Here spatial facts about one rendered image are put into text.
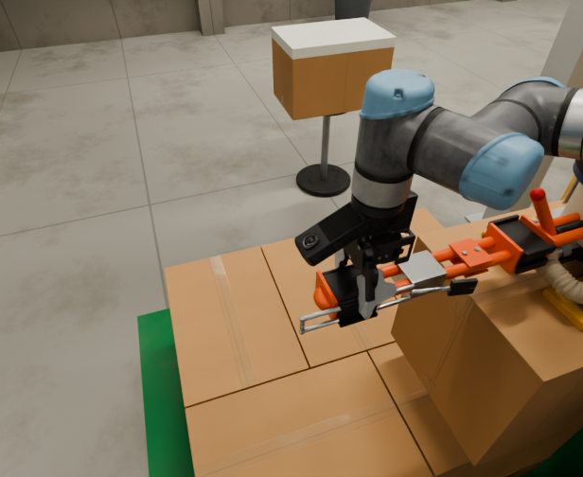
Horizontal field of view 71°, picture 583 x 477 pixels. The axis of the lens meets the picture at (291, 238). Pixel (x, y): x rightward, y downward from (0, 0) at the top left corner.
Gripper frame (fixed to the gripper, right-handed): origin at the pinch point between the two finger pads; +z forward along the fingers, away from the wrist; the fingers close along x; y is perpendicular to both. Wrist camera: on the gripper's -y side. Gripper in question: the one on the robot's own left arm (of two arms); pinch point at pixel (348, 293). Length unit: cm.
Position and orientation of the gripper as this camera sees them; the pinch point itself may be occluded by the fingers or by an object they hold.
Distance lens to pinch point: 68.6
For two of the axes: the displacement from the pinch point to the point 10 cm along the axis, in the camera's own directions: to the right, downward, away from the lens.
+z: -0.1, 7.3, 6.9
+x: -3.4, -6.5, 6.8
